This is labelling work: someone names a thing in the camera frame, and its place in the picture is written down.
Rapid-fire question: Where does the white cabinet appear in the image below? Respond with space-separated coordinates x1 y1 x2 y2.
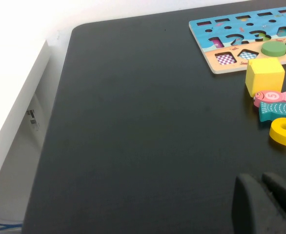
0 39 52 215

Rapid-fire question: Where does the small metal cabinet latch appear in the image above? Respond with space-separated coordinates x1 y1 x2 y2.
27 109 40 131

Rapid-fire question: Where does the colourful wooden puzzle board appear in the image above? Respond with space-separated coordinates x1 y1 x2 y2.
188 7 286 75

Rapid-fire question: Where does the blue floor cable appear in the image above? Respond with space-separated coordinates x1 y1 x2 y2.
0 220 23 234

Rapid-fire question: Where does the yellow wooden number nine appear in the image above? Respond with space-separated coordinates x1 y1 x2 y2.
269 117 286 148

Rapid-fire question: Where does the teal wooden fish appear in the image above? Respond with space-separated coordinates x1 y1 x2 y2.
258 101 286 122

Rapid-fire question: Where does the yellow wooden cube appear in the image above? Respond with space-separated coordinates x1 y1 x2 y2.
245 57 286 97

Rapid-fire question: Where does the pink fish with five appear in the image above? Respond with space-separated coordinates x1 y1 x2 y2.
253 90 286 108

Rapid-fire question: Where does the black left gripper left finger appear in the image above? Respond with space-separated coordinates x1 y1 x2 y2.
232 173 286 234

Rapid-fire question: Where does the green wooden circle piece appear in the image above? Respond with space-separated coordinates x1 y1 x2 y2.
260 40 286 56

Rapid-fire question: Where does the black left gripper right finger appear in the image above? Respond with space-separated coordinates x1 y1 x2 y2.
262 172 286 220

